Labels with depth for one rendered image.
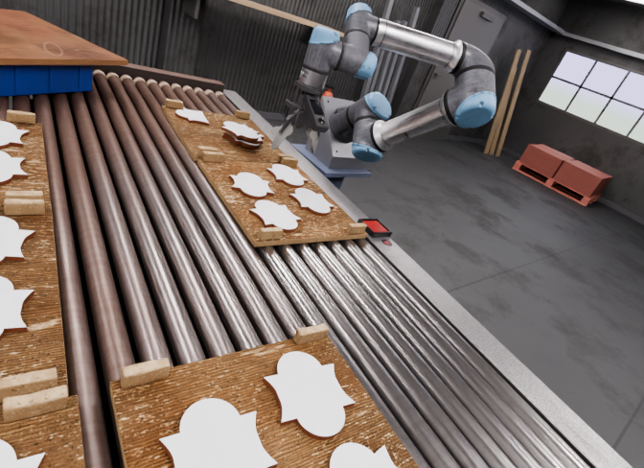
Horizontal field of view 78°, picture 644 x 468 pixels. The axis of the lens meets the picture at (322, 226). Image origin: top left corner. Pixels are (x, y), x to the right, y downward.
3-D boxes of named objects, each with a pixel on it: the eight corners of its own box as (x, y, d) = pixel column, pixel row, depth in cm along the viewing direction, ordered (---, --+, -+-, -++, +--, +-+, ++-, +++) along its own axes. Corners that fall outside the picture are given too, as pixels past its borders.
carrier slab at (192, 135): (248, 122, 164) (249, 118, 164) (293, 168, 138) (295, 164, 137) (160, 108, 144) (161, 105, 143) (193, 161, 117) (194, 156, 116)
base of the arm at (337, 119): (352, 109, 173) (367, 100, 165) (359, 143, 172) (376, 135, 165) (325, 107, 163) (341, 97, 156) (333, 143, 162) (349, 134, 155)
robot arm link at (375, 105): (370, 110, 165) (395, 96, 155) (368, 139, 161) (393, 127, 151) (349, 97, 159) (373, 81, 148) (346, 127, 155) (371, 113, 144)
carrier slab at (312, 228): (295, 169, 138) (297, 165, 137) (365, 238, 111) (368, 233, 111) (195, 163, 116) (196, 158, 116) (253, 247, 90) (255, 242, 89)
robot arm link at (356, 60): (379, 37, 112) (344, 24, 109) (378, 71, 109) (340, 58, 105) (368, 56, 119) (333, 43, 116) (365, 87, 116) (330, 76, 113)
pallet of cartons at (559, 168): (601, 204, 716) (619, 179, 693) (582, 207, 648) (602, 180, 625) (530, 166, 801) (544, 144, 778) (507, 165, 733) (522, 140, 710)
